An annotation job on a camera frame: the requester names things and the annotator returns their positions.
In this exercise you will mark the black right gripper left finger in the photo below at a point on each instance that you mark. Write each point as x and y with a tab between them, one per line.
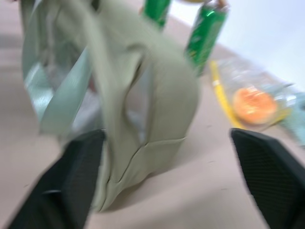
59	186

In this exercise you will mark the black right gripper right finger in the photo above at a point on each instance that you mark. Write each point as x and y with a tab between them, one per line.
269	171

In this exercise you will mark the green fabric pouch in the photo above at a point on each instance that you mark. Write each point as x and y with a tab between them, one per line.
133	78

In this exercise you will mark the clear bag with orange bun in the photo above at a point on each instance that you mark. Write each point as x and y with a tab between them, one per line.
252	100

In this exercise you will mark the green soda can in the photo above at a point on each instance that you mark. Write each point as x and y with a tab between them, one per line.
156	10
206	40

